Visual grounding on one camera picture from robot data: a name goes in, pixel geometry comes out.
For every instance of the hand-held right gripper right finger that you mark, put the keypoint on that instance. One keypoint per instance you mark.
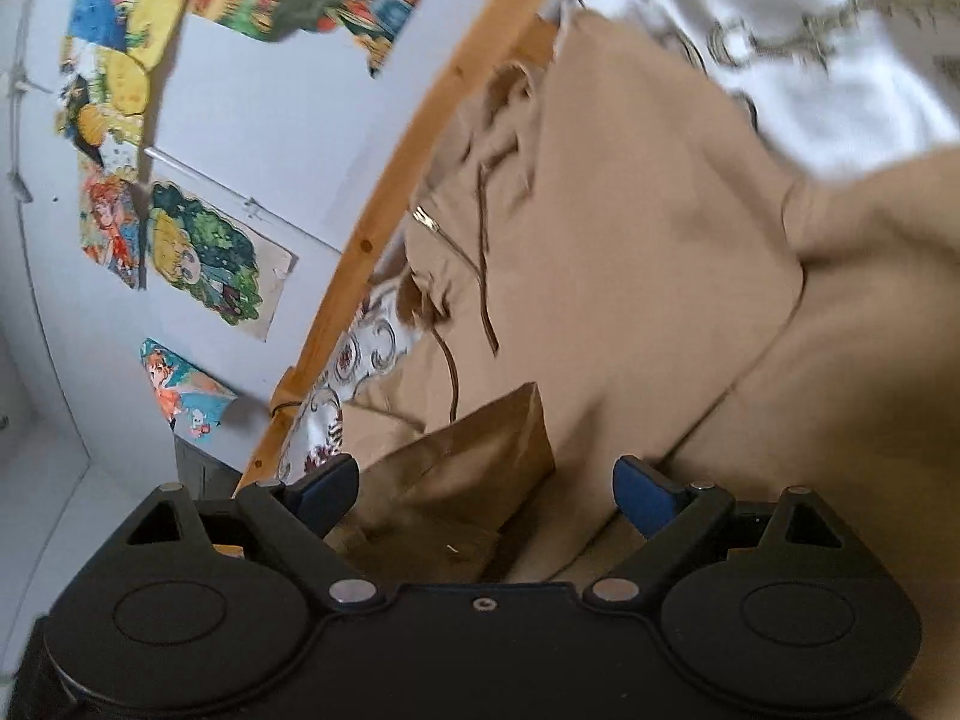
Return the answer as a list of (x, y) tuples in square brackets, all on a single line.
[(639, 499)]

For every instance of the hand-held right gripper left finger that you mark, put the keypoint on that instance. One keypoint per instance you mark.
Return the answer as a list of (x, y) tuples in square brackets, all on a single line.
[(330, 493)]

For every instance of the beige hoodie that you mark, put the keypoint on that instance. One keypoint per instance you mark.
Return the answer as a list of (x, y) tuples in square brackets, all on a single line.
[(637, 240)]

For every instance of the dark grey cabinet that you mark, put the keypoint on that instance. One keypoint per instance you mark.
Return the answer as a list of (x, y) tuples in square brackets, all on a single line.
[(199, 469)]

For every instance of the white floral bedspread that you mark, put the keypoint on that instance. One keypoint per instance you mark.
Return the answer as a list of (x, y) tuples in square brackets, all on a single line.
[(825, 52)]

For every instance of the green-haired figure wall poster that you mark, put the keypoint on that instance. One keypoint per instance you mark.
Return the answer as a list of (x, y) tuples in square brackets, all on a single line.
[(210, 255)]

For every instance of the wooden bed frame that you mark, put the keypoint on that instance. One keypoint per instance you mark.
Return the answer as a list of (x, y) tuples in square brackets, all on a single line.
[(390, 187)]

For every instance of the blue and yellow wall poster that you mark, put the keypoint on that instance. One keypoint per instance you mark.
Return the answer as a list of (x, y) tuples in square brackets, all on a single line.
[(112, 30)]

